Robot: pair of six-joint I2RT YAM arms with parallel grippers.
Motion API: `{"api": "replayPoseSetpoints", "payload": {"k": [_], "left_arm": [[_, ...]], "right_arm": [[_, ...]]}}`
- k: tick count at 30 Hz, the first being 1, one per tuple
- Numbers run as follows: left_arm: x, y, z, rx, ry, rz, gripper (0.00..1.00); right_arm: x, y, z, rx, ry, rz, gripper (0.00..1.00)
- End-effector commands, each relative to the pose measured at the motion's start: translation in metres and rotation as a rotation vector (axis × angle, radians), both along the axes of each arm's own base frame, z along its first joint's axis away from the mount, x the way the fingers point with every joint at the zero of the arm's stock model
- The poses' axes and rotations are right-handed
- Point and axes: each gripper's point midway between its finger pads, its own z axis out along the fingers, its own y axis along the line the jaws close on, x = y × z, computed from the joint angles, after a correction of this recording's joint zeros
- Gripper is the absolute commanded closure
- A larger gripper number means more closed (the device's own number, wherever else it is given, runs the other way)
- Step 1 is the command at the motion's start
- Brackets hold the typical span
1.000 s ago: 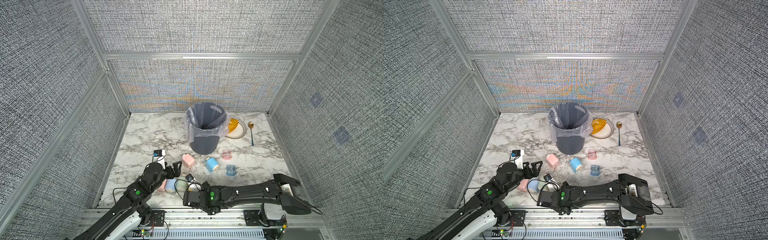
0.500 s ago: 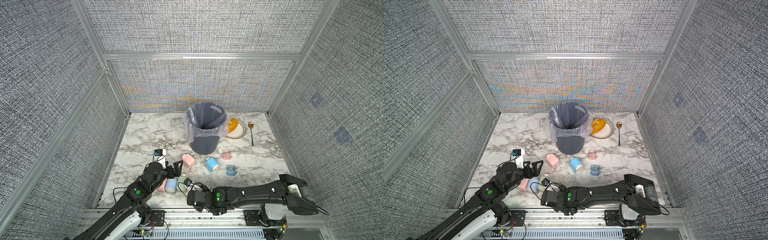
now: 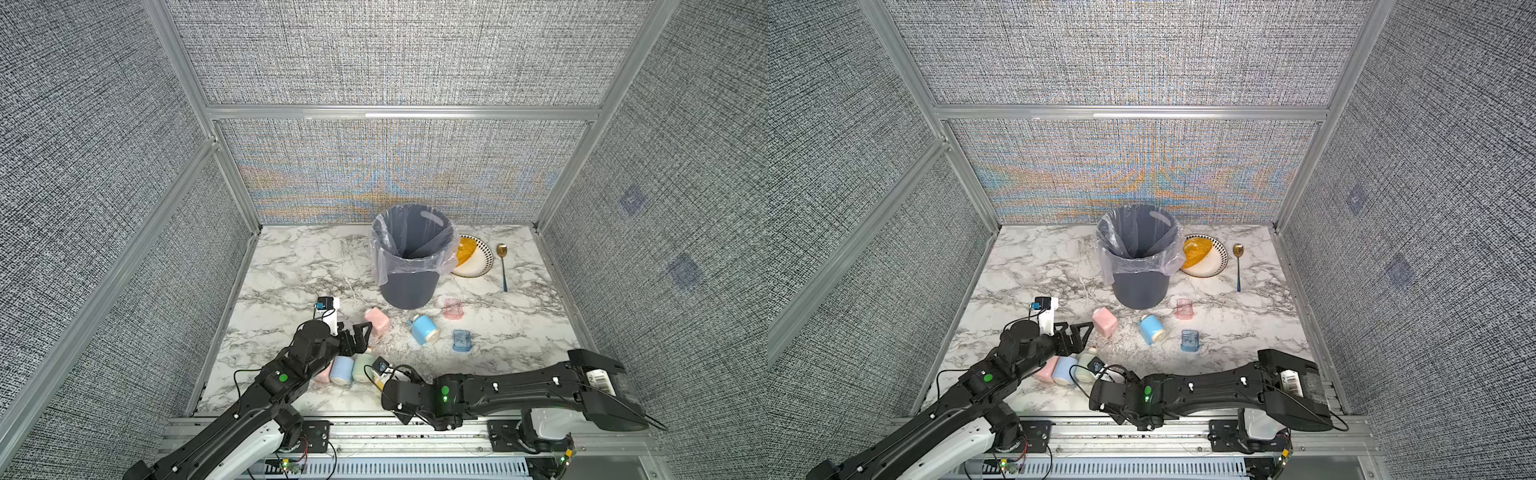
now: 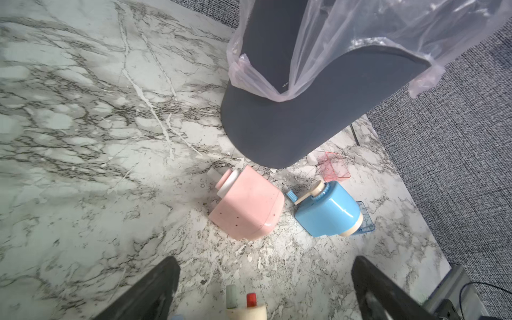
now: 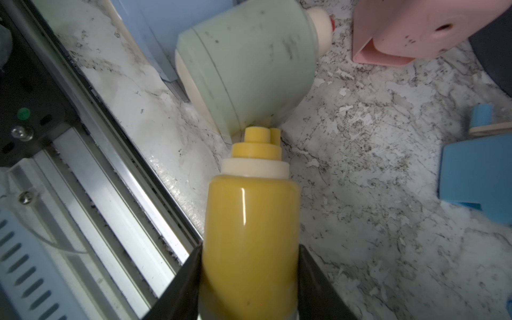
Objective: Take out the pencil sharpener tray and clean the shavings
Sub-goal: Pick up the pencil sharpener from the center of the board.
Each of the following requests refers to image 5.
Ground yellow pencil sharpener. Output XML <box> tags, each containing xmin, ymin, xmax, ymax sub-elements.
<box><xmin>198</xmin><ymin>127</ymin><xmax>300</xmax><ymax>319</ymax></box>

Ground light blue pencil sharpener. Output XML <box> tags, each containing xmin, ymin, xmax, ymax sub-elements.
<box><xmin>111</xmin><ymin>0</ymin><xmax>239</xmax><ymax>83</ymax></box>

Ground green pencil sharpener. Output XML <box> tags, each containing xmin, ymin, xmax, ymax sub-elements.
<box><xmin>175</xmin><ymin>1</ymin><xmax>335</xmax><ymax>144</ymax></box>

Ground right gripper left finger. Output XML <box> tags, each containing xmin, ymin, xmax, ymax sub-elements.
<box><xmin>143</xmin><ymin>245</ymin><xmax>202</xmax><ymax>320</ymax></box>

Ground bright blue pencil sharpener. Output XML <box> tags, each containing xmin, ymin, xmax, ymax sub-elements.
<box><xmin>438</xmin><ymin>105</ymin><xmax>511</xmax><ymax>226</ymax></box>

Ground pink pencil sharpener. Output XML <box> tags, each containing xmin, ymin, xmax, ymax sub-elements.
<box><xmin>352</xmin><ymin>0</ymin><xmax>511</xmax><ymax>67</ymax></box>

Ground aluminium front rail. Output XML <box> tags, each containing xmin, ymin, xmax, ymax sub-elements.
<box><xmin>1</xmin><ymin>1</ymin><xmax>201</xmax><ymax>319</ymax></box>

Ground dark grey trash bin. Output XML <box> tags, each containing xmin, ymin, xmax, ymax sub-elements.
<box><xmin>469</xmin><ymin>9</ymin><xmax>511</xmax><ymax>97</ymax></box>

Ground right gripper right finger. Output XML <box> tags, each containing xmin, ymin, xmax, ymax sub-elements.
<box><xmin>297</xmin><ymin>245</ymin><xmax>357</xmax><ymax>320</ymax></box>

